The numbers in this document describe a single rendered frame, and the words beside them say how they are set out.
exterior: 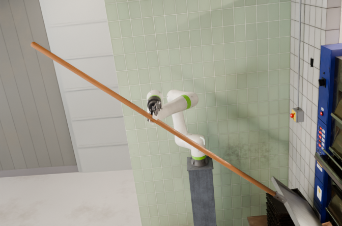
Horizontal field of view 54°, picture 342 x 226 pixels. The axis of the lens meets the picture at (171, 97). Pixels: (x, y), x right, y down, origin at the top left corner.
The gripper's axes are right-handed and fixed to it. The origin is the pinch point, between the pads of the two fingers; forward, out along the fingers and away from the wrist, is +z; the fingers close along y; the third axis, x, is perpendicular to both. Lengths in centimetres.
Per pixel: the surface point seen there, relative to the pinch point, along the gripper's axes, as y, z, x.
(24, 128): 231, -282, 89
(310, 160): -16, -68, -147
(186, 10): -55, -120, 6
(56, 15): 54, -274, 126
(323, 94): -66, -45, -100
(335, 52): -93, -37, -81
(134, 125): 62, -118, -15
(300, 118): -39, -84, -124
